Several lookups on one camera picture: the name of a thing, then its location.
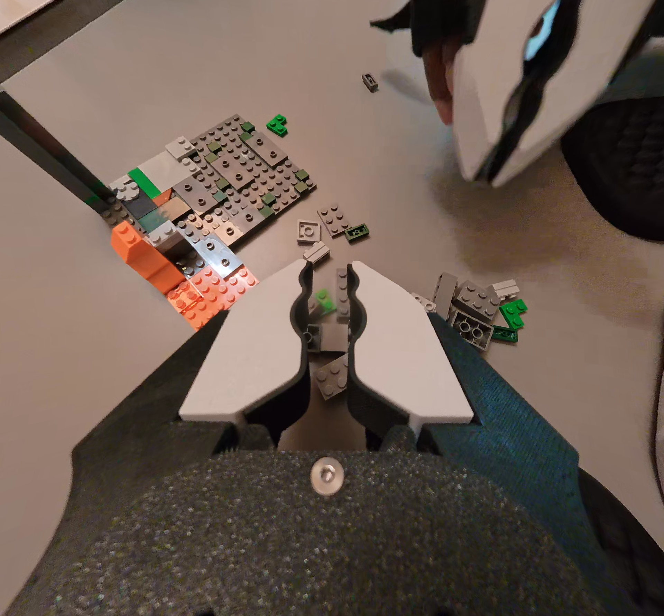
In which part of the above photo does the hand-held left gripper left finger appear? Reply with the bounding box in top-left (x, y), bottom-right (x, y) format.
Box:
top-left (179, 259), bottom-right (311, 427)

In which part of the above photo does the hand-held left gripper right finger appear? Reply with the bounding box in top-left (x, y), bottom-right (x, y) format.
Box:
top-left (347, 261), bottom-right (475, 435)

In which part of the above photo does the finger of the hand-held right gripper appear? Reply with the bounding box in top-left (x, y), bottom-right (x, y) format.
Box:
top-left (489, 0), bottom-right (664, 189)
top-left (453, 0), bottom-right (577, 182)

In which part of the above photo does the dark grey four-stud lego plate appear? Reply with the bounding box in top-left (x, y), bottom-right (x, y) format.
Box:
top-left (334, 267), bottom-right (351, 323)

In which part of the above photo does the dark grey studded lego brick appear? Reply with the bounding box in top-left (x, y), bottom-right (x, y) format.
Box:
top-left (455, 280), bottom-right (501, 323)

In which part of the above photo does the light grey smooth lego piece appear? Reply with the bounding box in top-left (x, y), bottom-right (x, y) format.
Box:
top-left (319, 323), bottom-right (348, 353)

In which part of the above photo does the grey long lego brick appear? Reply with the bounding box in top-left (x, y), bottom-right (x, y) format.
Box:
top-left (432, 272), bottom-right (460, 318)

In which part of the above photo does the dark grey six-stud lego plate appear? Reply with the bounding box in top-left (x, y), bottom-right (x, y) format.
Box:
top-left (316, 203), bottom-right (352, 238)

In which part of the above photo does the grey and orange lego build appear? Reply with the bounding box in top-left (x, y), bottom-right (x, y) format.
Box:
top-left (0, 88), bottom-right (317, 330)

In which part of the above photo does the person's right hand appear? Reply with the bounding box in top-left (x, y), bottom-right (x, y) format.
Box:
top-left (421, 30), bottom-right (460, 126)

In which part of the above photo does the black office chair seat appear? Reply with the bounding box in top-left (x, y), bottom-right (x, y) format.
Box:
top-left (560, 97), bottom-right (664, 241)

